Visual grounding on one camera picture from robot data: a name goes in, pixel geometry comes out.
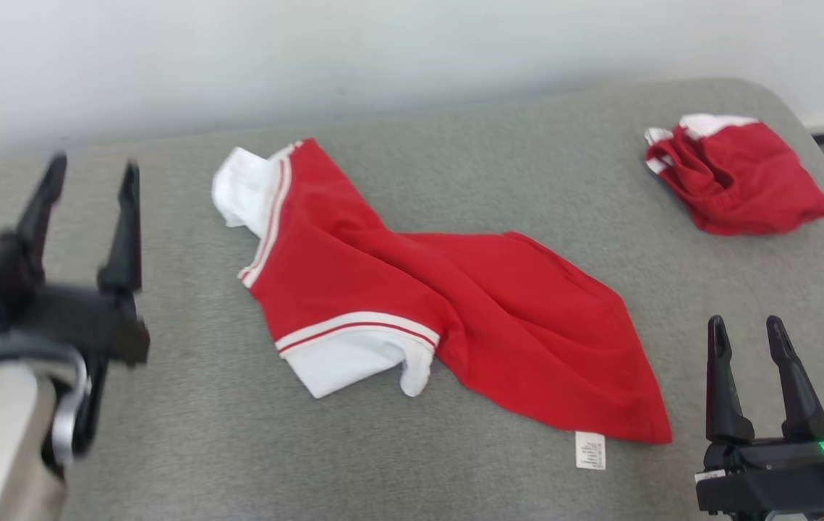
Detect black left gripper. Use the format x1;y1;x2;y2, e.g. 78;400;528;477
0;152;151;369

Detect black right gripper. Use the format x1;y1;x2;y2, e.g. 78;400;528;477
695;315;824;517

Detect red jersey with white sleeves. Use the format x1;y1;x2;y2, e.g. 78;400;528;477
211;137;674;472

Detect red shorts with white stripe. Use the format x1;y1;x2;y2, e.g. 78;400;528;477
643;113;824;237

